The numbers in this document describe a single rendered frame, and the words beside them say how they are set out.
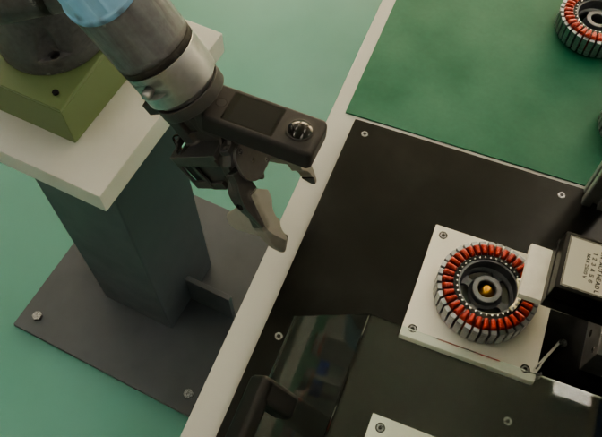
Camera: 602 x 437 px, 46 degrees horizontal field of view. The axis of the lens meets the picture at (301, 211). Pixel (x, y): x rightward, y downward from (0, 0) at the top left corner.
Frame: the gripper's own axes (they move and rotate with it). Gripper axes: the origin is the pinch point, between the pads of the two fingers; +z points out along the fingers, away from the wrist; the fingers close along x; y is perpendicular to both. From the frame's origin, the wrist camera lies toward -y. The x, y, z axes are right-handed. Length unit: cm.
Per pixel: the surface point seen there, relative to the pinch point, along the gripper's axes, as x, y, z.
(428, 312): 3.8, -11.6, 13.7
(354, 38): -105, 63, 61
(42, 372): 14, 90, 45
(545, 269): -0.5, -24.6, 9.7
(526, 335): 2.4, -20.9, 19.0
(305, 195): -7.5, 6.7, 7.1
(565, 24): -46, -17, 17
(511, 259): -4.1, -19.3, 13.8
